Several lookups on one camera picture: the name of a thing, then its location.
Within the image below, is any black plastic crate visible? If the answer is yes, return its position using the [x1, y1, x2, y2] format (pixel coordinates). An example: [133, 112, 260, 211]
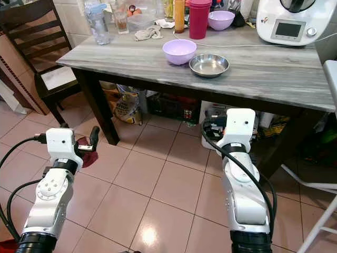
[146, 92, 201, 123]

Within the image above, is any dark wooden grey-topped table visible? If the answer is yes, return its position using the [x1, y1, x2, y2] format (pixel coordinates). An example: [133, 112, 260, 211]
[56, 22, 337, 181]

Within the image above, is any large lilac plastic bowl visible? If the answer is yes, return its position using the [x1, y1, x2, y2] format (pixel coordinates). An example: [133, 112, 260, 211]
[162, 39, 197, 65]

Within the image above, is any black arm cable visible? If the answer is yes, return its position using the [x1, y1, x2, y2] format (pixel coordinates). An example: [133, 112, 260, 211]
[201, 120, 278, 239]
[0, 135, 48, 244]

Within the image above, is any orange bottle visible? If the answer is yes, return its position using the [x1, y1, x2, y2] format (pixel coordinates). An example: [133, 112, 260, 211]
[174, 0, 186, 34]

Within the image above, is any dark wooden chair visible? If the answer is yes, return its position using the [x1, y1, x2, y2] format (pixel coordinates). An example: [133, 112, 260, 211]
[0, 0, 81, 127]

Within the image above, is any white plastic storage bin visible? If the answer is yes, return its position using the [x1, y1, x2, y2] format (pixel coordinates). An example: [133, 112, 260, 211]
[199, 100, 228, 151]

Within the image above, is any white metal chair frame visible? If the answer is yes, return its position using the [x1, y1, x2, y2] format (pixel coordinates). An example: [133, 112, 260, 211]
[280, 163, 337, 253]

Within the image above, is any crumpled beige rag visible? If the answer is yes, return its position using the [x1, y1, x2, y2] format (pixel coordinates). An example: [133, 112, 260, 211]
[133, 25, 164, 42]

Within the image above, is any stainless steel bowl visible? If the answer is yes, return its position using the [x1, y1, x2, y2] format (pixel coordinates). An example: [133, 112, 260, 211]
[189, 53, 230, 79]

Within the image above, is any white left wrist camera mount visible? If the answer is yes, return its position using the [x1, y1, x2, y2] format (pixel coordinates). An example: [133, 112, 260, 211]
[45, 128, 84, 170]

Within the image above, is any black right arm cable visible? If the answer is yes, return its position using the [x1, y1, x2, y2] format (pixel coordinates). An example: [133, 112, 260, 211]
[201, 120, 278, 239]

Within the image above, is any clear blue-lidded water bottle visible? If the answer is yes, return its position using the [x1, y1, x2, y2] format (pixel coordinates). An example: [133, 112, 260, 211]
[84, 3, 111, 46]

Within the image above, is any small lilac plastic bowl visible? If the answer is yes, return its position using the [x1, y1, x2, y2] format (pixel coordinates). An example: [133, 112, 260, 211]
[208, 11, 235, 31]

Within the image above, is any magenta plastic tumbler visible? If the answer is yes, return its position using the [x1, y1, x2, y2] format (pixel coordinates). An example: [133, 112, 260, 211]
[189, 0, 212, 40]

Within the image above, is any red object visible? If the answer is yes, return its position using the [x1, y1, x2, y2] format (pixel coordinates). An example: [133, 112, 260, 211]
[0, 240, 23, 253]

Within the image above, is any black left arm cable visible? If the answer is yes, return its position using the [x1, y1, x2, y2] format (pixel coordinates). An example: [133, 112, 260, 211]
[0, 135, 48, 244]

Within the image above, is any white kitchen cooking appliance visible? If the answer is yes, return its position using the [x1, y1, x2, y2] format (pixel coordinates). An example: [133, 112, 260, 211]
[256, 0, 337, 47]

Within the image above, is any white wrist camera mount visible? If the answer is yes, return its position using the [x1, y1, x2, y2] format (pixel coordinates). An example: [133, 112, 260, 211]
[45, 128, 84, 170]
[216, 108, 256, 154]

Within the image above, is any thin white power cable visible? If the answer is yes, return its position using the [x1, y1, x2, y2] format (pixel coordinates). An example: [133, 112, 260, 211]
[173, 32, 337, 49]

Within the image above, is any yellow printed bag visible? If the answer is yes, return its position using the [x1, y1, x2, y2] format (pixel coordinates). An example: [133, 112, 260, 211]
[113, 84, 146, 126]

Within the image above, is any clear drinking glass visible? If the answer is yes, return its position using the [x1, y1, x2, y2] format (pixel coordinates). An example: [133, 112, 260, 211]
[112, 8, 130, 35]

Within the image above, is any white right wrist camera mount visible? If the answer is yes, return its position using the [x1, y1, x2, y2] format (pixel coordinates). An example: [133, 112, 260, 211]
[216, 108, 256, 154]

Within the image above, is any clear plastic food container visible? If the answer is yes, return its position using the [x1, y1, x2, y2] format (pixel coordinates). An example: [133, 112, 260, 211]
[127, 14, 157, 31]

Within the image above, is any dark red cloth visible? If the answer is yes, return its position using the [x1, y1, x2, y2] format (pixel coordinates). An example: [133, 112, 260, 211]
[78, 136, 100, 169]

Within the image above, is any yellow black package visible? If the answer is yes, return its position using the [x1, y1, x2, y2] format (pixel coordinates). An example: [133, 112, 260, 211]
[261, 113, 291, 138]

